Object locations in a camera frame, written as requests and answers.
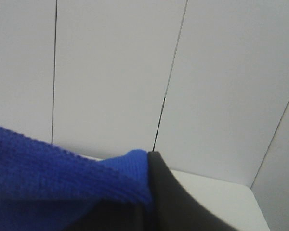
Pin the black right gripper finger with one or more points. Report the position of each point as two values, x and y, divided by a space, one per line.
174 208

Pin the blue microfibre towel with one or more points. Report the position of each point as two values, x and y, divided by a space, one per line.
47 188

